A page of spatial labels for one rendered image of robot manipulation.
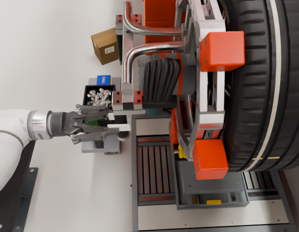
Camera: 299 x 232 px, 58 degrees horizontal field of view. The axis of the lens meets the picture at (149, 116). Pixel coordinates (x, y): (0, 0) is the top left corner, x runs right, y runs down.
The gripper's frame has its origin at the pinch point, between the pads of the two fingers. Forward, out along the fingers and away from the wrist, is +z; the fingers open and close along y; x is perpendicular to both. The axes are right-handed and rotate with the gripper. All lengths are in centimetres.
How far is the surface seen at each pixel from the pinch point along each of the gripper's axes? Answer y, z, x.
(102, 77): -51, -13, -35
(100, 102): -27.2, -11.5, -26.0
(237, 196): 5, 53, -66
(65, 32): -148, -57, -83
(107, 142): -14.2, -9.6, -38.1
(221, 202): 7, 45, -69
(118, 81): -50, -5, -38
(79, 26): -155, -45, -83
